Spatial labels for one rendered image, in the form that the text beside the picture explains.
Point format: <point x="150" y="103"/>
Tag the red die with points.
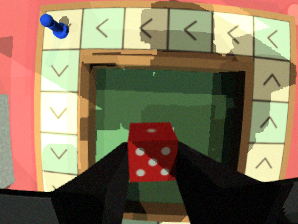
<point x="152" y="152"/>

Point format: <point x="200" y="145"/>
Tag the cream board game track with arrows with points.
<point x="234" y="112"/>

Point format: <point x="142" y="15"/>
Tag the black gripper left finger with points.
<point x="96" y="196"/>

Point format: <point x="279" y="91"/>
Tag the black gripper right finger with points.
<point x="216" y="194"/>

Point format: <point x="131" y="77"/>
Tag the dark blue pawn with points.
<point x="59" y="29"/>

